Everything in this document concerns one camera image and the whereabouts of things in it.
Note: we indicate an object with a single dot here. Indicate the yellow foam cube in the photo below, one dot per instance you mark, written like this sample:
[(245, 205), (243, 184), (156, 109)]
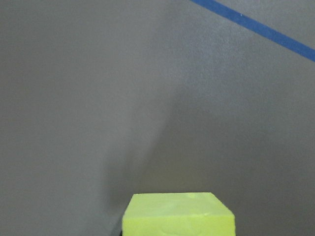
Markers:
[(177, 214)]

